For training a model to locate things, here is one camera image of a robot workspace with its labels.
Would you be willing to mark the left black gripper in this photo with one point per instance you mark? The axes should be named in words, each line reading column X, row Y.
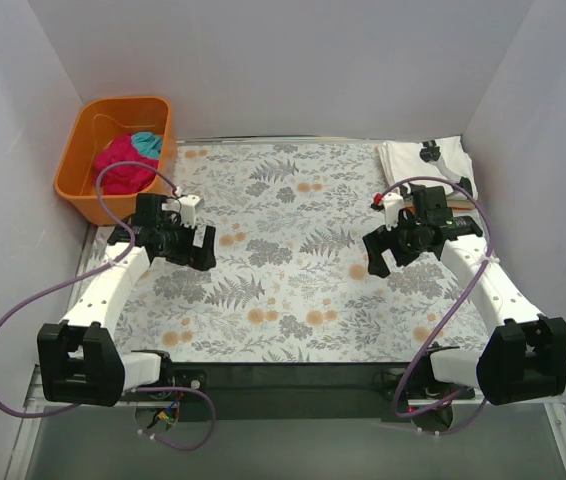
column 201, row 247

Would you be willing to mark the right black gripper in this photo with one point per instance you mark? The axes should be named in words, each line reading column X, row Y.
column 378, row 248

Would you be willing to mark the magenta t shirt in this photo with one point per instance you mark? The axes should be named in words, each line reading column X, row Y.
column 127, row 179

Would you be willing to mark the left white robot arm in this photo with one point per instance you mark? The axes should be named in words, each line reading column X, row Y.
column 78, row 359

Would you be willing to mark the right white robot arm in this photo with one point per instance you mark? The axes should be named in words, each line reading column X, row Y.
column 525, row 356

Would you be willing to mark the floral patterned table mat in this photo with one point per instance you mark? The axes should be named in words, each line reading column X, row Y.
column 291, row 281

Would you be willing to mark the white printed folded t shirt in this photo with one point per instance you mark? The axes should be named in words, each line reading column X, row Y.
column 442, row 158

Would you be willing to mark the teal t shirt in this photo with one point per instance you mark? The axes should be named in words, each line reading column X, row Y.
column 147, row 144

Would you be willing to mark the orange plastic basket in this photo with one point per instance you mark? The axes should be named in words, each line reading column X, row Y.
column 97, row 125

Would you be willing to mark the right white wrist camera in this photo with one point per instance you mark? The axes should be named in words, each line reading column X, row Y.
column 391, row 205

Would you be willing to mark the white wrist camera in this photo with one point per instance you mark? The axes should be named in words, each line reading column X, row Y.
column 186, row 207
column 391, row 205

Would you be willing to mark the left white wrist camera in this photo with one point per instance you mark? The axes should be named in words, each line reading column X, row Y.
column 186, row 207

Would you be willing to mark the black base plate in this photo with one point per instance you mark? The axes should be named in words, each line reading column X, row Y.
column 284, row 391

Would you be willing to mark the aluminium frame rail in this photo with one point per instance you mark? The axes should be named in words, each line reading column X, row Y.
column 280, row 421

